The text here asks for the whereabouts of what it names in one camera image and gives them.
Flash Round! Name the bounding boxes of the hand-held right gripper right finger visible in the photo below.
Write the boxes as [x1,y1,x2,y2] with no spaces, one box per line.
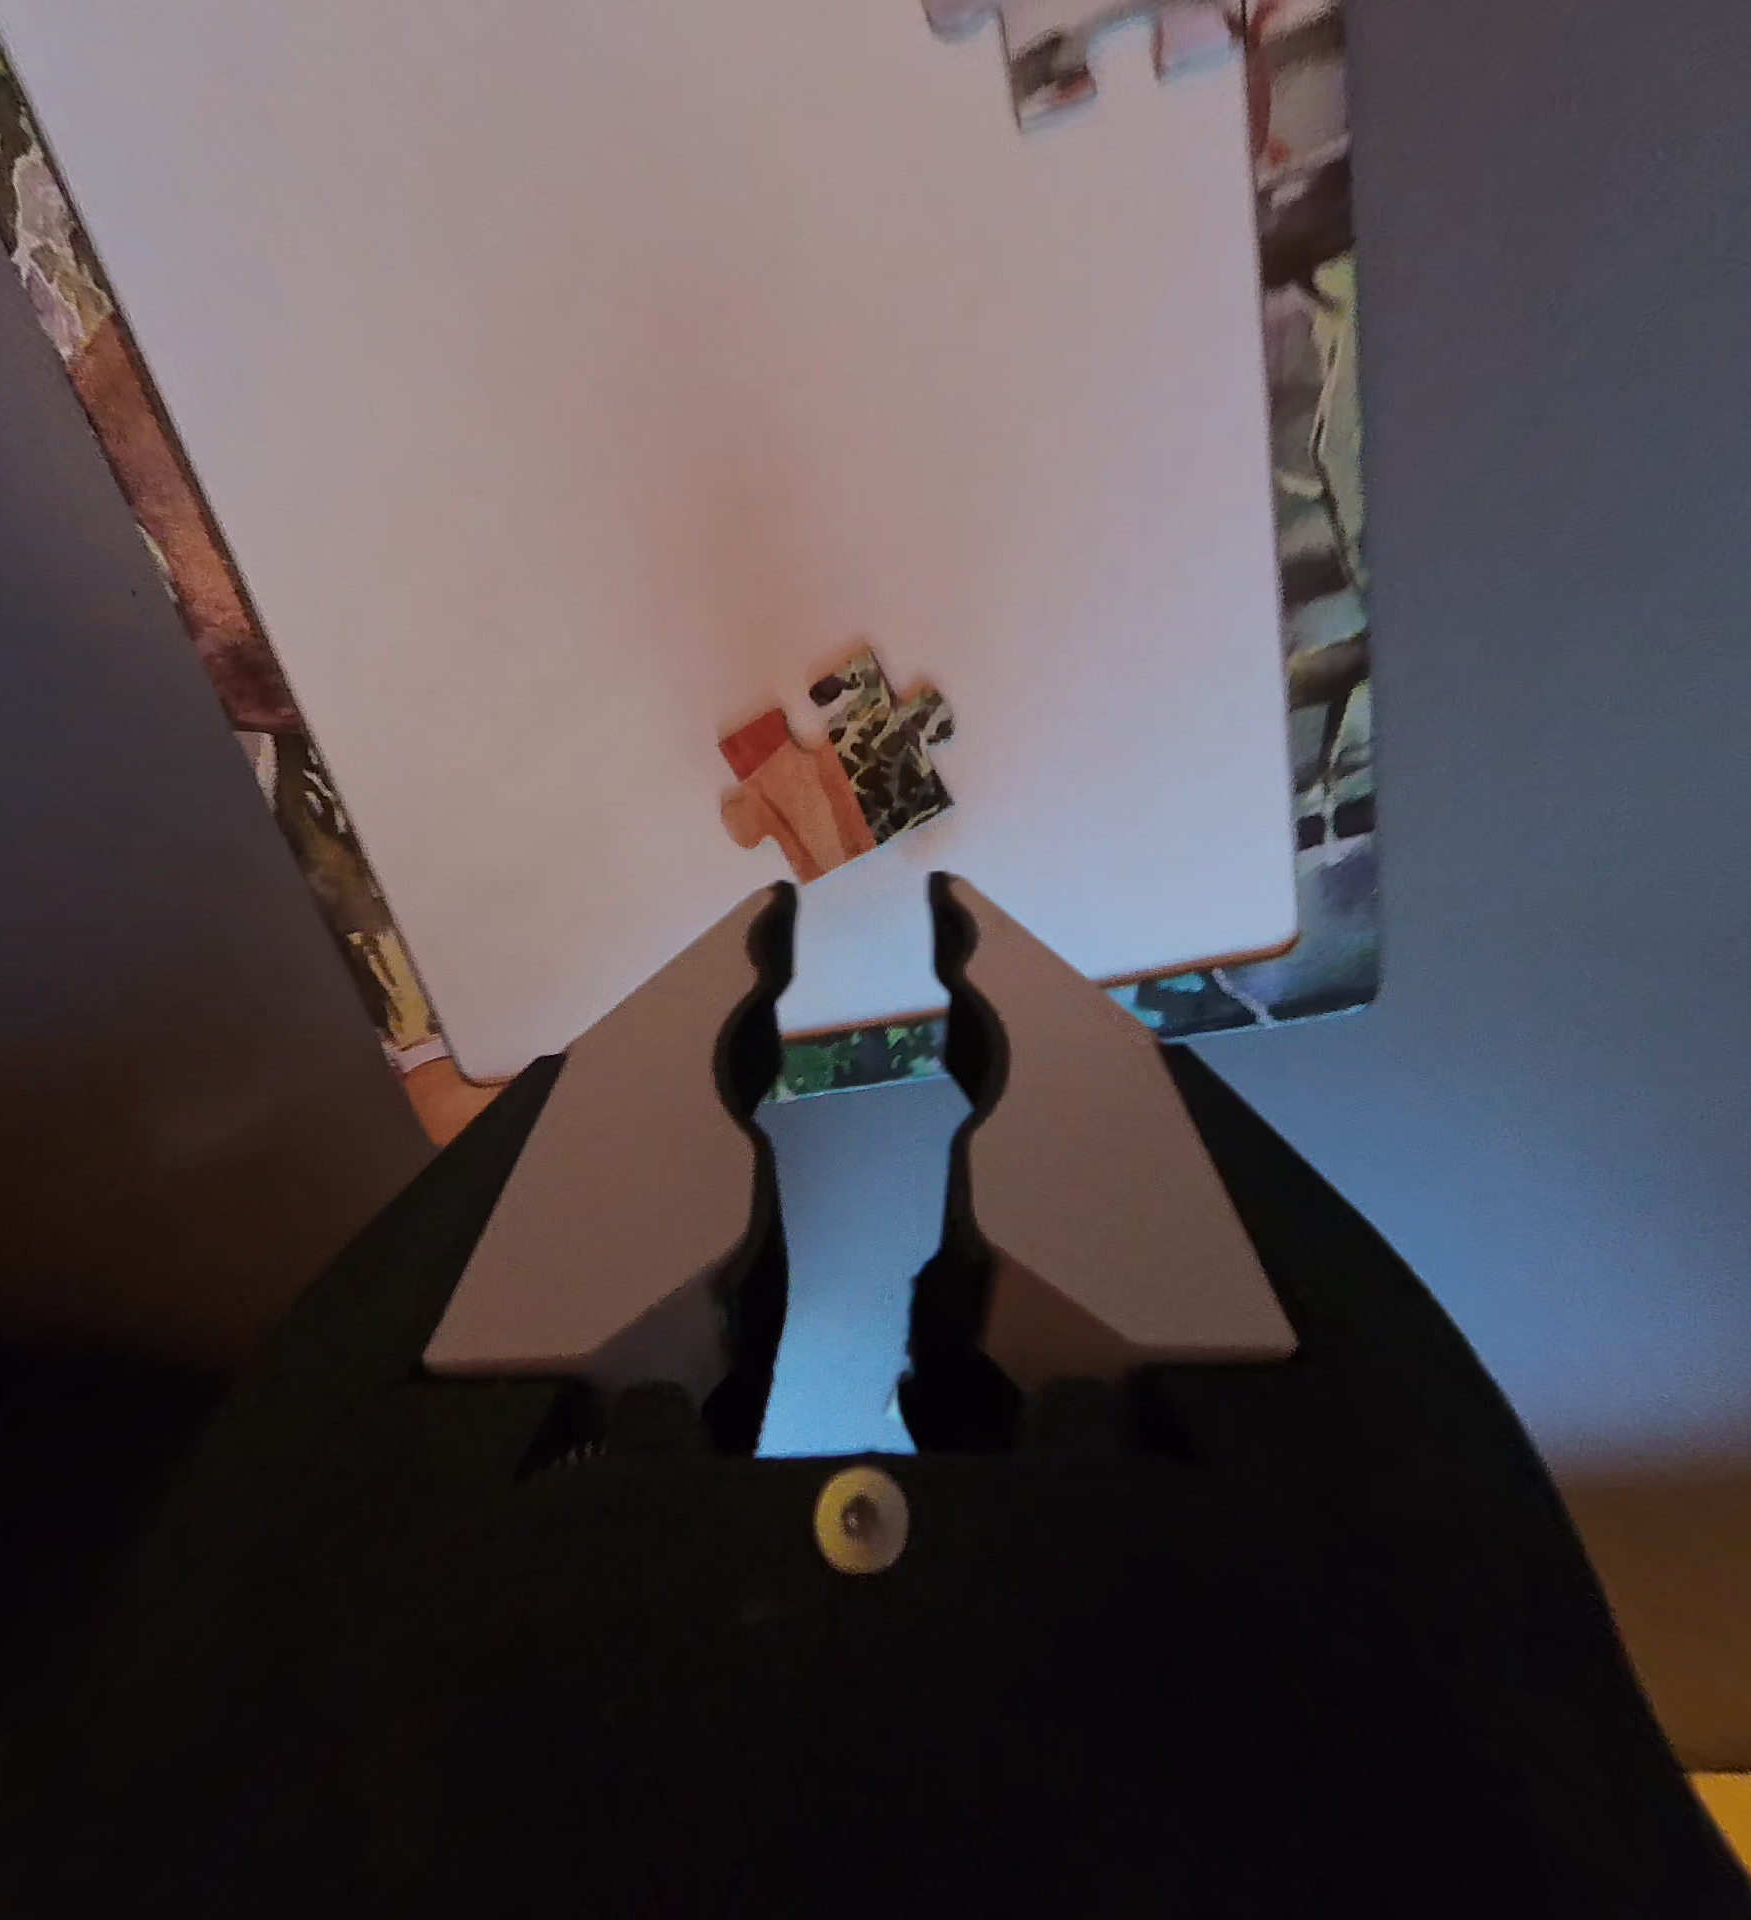
[926,871,1300,1432]

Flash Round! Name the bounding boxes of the puzzle frame board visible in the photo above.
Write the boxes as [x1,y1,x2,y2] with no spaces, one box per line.
[0,0,1383,1142]

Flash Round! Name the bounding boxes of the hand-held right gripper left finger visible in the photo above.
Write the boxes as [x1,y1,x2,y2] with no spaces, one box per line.
[422,883,800,1444]

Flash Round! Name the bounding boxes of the grey desk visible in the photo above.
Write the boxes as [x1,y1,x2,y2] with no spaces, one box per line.
[0,0,1751,1773]

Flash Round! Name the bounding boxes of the red dark puzzle piece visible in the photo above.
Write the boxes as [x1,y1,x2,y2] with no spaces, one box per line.
[719,643,957,886]

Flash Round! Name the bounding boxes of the grey brown puzzle piece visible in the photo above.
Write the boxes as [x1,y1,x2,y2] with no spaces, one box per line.
[921,0,1253,135]

